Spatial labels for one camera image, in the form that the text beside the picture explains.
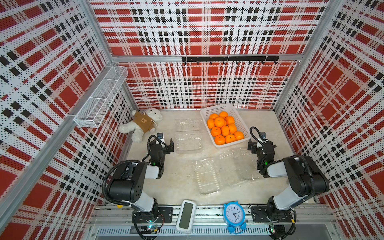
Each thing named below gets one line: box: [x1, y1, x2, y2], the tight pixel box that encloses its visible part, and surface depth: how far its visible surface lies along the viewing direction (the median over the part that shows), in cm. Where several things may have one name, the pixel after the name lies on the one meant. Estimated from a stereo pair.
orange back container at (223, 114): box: [219, 111, 229, 118], surface depth 113 cm
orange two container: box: [214, 135, 226, 146], surface depth 99 cm
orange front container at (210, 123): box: [207, 118, 215, 129], surface depth 107 cm
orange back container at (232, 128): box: [228, 123, 237, 135], surface depth 105 cm
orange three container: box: [225, 134, 237, 144], surface depth 100 cm
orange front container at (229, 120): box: [224, 116, 235, 125], surface depth 110 cm
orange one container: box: [211, 126, 222, 137], surface depth 103 cm
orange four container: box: [234, 131, 245, 141], surface depth 101 cm
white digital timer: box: [176, 200, 197, 235], surface depth 72 cm
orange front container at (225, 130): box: [221, 125, 230, 137], surface depth 103 cm
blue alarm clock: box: [223, 200, 247, 235], surface depth 72 cm
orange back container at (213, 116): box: [209, 113, 219, 120], surface depth 113 cm
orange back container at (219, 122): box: [214, 117, 225, 128], surface depth 104 cm
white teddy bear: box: [118, 108, 163, 143], surface depth 106 cm
